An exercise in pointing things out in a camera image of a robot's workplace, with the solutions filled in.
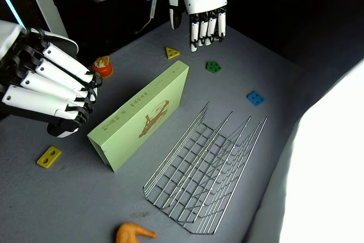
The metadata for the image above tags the yellow two-hole block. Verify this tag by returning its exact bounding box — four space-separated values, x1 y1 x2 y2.
36 146 62 169

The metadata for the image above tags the cyan light strip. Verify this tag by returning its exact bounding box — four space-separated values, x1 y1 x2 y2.
0 0 25 27

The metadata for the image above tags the white cable with connector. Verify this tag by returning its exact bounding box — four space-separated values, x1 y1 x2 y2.
135 0 160 35

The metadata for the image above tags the light green hardcover book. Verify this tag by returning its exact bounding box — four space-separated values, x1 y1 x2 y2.
87 60 190 173

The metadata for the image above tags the blue square peg block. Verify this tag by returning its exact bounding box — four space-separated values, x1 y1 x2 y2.
246 90 266 107

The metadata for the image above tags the metal wire rack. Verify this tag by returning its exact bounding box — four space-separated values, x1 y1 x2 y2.
142 101 268 236

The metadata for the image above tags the grey table cloth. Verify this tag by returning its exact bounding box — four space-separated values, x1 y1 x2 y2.
0 19 364 243

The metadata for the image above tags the yellow triangle peg block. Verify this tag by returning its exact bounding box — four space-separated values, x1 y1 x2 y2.
165 47 181 60

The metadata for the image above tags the green pentagon peg block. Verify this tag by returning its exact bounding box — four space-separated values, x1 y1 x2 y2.
205 61 222 74

